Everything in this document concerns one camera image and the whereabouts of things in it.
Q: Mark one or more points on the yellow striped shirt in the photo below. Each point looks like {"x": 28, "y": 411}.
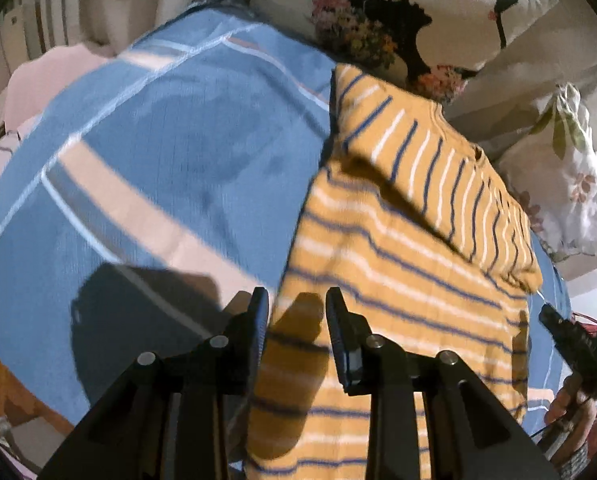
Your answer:
{"x": 403, "y": 260}

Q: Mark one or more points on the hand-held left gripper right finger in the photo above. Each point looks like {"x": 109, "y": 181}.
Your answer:
{"x": 336, "y": 327}

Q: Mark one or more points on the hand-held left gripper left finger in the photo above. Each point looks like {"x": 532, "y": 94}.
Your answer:
{"x": 261, "y": 322}

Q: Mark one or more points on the blue plaid bed sheet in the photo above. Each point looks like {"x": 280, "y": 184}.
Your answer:
{"x": 178, "y": 135}

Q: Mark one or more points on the person's right hand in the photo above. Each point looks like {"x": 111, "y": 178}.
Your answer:
{"x": 566, "y": 402}

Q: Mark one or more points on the pink cloth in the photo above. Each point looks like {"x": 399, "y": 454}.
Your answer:
{"x": 43, "y": 80}

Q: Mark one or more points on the white leaf print pillow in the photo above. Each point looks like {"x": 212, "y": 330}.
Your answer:
{"x": 578, "y": 185}

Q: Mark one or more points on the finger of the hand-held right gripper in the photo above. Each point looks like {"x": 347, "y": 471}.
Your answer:
{"x": 566, "y": 332}

